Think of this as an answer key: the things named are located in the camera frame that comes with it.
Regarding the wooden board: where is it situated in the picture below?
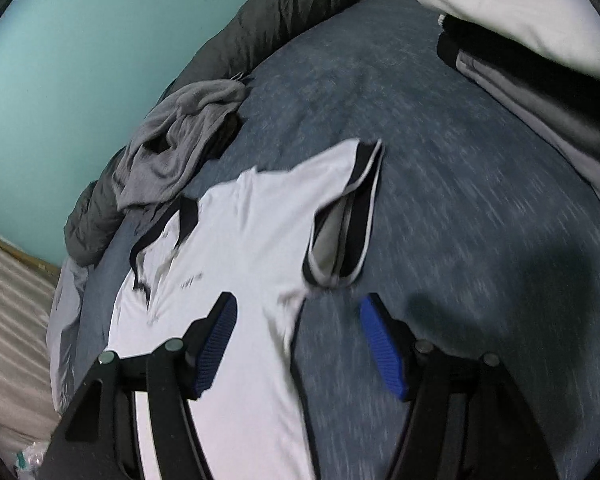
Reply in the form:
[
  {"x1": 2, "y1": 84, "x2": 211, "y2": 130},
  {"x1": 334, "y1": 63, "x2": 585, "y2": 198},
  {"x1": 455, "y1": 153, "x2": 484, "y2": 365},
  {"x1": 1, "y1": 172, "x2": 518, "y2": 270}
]
[{"x1": 0, "y1": 237, "x2": 61, "y2": 277}]

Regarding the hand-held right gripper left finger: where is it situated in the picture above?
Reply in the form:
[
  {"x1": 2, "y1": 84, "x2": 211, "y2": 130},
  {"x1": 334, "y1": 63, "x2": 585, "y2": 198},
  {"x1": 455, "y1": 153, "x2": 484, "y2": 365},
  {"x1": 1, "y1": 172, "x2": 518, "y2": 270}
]
[{"x1": 37, "y1": 292, "x2": 239, "y2": 480}]

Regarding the light grey sheet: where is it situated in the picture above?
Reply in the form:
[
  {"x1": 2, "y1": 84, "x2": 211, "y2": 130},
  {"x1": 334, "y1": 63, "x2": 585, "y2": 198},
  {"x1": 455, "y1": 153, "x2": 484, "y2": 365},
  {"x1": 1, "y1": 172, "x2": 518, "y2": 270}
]
[{"x1": 45, "y1": 257, "x2": 88, "y2": 416}]

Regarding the black folded garment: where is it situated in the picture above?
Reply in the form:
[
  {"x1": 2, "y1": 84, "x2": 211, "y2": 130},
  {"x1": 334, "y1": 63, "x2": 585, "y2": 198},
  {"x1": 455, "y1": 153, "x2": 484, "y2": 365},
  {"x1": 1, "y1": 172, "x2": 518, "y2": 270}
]
[{"x1": 437, "y1": 12, "x2": 600, "y2": 128}]

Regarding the clear plastic bag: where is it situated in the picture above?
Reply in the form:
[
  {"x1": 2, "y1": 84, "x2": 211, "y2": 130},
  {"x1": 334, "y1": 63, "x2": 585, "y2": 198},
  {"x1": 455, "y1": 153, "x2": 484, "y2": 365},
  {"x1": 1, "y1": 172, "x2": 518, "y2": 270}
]
[{"x1": 10, "y1": 440, "x2": 51, "y2": 480}]

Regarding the white shirt with black trim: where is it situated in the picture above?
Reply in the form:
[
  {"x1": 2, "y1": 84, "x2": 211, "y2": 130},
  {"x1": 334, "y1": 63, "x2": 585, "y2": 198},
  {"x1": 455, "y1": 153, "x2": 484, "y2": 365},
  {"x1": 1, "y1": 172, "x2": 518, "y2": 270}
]
[{"x1": 107, "y1": 137, "x2": 384, "y2": 480}]

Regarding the blue bed cover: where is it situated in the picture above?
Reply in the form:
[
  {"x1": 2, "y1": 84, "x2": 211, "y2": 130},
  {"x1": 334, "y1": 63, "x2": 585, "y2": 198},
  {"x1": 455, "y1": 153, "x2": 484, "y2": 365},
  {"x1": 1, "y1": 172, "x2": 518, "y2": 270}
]
[{"x1": 72, "y1": 0, "x2": 600, "y2": 480}]

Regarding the grey sweater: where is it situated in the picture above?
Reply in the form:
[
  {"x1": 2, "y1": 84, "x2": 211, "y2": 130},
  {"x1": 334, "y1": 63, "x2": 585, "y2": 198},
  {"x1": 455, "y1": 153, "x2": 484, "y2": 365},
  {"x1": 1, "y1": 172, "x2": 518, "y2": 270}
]
[{"x1": 116, "y1": 77, "x2": 247, "y2": 211}]

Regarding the dark grey duvet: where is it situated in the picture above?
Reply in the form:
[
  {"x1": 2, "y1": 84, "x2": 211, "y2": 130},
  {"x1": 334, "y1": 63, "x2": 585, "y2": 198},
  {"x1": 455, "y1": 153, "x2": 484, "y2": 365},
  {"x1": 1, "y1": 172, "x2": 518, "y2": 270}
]
[{"x1": 62, "y1": 0, "x2": 396, "y2": 267}]

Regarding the white folded garment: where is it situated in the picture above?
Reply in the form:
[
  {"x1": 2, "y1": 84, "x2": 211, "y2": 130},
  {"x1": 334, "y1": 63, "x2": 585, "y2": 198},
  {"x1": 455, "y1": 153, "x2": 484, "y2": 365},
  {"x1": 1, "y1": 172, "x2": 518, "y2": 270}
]
[{"x1": 412, "y1": 0, "x2": 600, "y2": 86}]

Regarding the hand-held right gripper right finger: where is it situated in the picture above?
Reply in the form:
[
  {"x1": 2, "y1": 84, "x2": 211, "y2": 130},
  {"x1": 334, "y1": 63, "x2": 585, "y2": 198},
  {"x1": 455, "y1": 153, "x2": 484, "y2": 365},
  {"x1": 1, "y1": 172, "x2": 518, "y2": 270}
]
[{"x1": 360, "y1": 294, "x2": 561, "y2": 480}]

